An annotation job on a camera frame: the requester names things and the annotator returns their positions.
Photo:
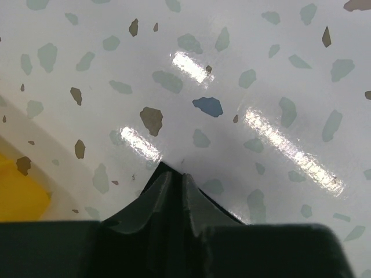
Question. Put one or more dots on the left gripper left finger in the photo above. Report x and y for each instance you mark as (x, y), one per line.
(131, 243)

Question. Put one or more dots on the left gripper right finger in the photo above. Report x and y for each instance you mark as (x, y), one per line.
(218, 245)

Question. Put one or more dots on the black t shirt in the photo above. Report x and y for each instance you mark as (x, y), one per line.
(163, 167)

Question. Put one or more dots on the yellow plastic bin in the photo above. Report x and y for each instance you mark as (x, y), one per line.
(23, 198)

